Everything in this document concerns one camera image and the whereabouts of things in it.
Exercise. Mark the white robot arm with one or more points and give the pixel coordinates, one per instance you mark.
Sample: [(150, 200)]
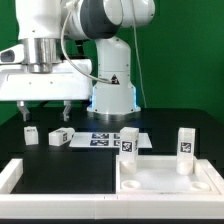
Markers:
[(68, 50)]

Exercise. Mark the white tag base sheet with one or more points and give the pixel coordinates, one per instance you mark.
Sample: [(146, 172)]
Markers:
[(95, 139)]

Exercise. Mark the white U-shaped obstacle fence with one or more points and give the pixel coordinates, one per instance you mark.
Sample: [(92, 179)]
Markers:
[(102, 206)]

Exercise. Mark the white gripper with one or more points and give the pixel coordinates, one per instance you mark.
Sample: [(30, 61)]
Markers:
[(63, 83)]

